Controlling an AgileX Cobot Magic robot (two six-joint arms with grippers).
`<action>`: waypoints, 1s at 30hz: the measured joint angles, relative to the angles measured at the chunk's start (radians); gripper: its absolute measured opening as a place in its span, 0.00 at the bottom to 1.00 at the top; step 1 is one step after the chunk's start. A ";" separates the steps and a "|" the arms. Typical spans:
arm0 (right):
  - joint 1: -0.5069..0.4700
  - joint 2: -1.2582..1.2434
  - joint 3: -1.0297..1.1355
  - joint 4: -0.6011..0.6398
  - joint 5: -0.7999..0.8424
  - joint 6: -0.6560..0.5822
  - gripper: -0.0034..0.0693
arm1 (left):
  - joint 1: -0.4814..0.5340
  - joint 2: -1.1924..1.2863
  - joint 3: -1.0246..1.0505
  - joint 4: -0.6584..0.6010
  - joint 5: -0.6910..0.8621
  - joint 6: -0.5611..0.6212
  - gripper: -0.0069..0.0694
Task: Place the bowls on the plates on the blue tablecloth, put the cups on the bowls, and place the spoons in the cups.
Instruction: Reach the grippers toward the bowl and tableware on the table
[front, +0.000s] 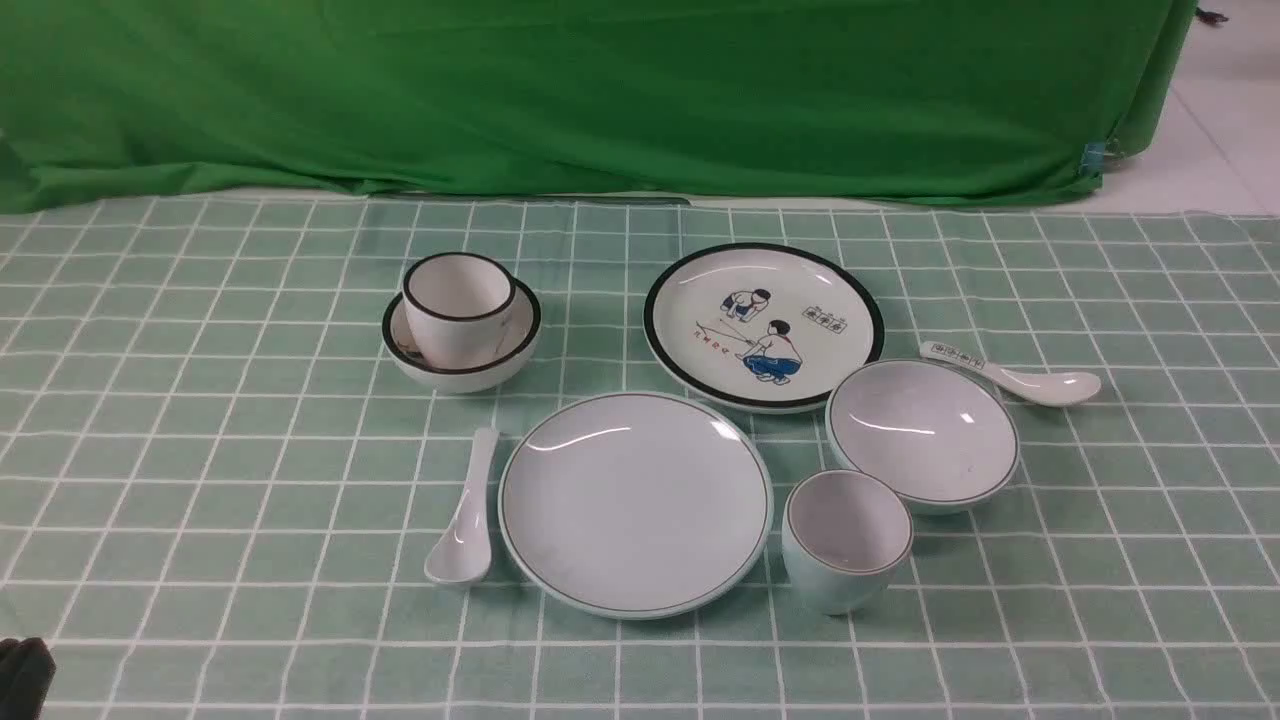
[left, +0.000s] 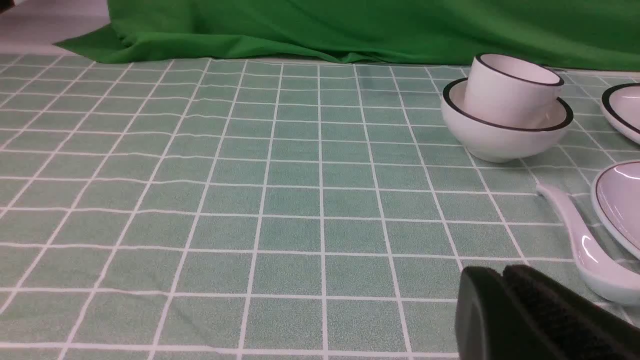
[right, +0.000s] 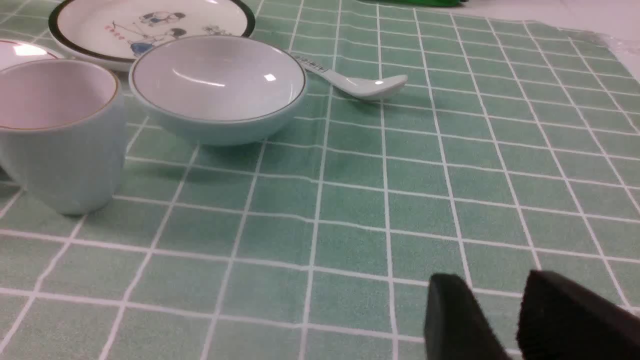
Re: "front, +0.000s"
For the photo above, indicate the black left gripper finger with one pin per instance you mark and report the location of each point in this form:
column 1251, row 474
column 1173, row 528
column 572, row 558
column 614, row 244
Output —
column 27, row 670

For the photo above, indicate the plain white ceramic spoon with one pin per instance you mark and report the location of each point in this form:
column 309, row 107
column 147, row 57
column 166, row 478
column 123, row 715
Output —
column 463, row 555

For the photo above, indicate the pale green cup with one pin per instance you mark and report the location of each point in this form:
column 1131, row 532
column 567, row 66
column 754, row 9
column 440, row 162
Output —
column 844, row 536

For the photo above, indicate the pale green bowl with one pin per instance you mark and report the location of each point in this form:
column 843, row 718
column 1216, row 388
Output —
column 941, row 442

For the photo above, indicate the white cup black rim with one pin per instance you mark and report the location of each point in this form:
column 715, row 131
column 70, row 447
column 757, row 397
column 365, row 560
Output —
column 458, row 306

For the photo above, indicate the white bowl black rim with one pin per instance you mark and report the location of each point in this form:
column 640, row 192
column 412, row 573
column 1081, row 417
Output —
column 510, row 356

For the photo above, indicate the pale green plain plate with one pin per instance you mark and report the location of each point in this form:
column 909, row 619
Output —
column 635, row 506

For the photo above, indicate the cartoon plate black rim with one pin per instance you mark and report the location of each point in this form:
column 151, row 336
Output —
column 761, row 327

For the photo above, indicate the green backdrop cloth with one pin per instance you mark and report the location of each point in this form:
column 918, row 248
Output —
column 936, row 103

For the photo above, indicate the blue binder clip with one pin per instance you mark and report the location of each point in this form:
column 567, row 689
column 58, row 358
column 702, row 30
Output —
column 1093, row 159

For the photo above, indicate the white spoon patterned handle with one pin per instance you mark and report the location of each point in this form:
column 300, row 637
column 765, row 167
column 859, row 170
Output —
column 1054, row 389

